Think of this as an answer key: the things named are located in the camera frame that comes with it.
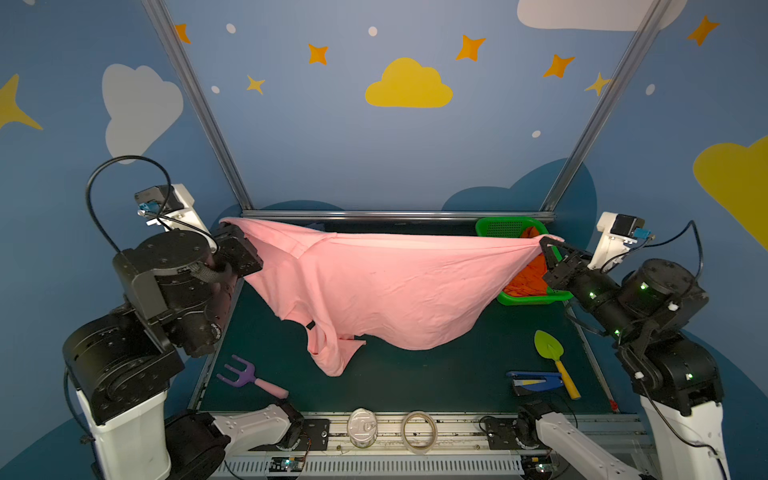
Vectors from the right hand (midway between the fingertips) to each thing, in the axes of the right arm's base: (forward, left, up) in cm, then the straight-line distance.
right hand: (548, 235), depth 54 cm
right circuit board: (-31, -9, -49) cm, 59 cm away
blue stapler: (-11, -13, -48) cm, 51 cm away
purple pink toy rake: (-14, +69, -47) cm, 84 cm away
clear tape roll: (-29, +21, -47) cm, 60 cm away
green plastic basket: (+45, -18, -43) cm, 65 cm away
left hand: (-7, +52, +7) cm, 53 cm away
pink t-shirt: (-4, +26, -14) cm, 30 cm away
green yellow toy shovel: (-2, -19, -47) cm, 51 cm away
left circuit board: (-34, +52, -47) cm, 78 cm away
